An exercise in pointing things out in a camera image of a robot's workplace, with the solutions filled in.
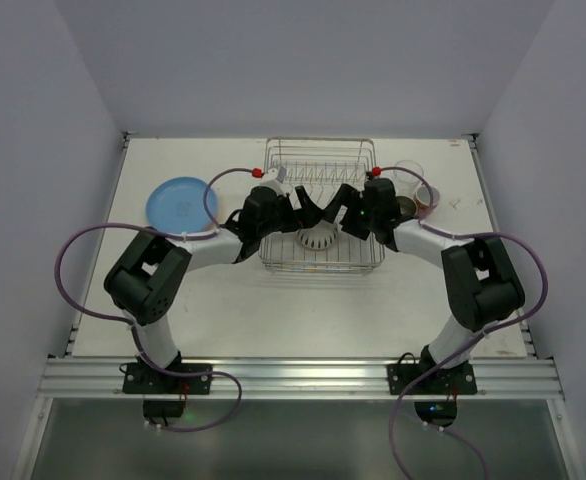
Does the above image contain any white blue-striped bowl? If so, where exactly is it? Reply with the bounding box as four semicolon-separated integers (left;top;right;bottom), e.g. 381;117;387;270
297;224;338;251

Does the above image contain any brown and white cup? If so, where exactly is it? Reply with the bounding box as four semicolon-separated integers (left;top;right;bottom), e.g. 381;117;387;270
395;196;417;219

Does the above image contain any clear glass tumbler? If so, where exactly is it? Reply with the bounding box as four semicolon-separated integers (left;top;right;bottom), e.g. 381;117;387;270
392;159;424;198

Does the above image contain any pink mug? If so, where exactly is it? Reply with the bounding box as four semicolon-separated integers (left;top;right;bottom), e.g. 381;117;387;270
413;184;440;218

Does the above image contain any blue plate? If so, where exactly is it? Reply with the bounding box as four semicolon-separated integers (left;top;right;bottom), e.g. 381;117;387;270
145;176;219;234

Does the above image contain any yellow plate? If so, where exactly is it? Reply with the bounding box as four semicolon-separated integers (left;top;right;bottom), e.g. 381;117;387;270
174;211;219;239

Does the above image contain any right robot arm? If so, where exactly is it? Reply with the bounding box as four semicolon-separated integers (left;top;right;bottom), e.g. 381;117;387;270
324;178;525;371

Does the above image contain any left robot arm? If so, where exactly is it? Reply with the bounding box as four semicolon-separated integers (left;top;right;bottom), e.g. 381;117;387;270
104;186;339;373

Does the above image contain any metal wire dish rack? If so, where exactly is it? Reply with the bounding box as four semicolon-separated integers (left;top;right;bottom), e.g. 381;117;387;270
255;137;387;275

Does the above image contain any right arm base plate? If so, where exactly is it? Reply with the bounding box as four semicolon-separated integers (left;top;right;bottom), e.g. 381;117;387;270
386;350;478;396

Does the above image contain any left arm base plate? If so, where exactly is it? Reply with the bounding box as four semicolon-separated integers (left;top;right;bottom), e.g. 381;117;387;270
119;356;213;396

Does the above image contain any aluminium mounting rail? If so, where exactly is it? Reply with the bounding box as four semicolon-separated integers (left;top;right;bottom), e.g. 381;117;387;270
37;356;564;401

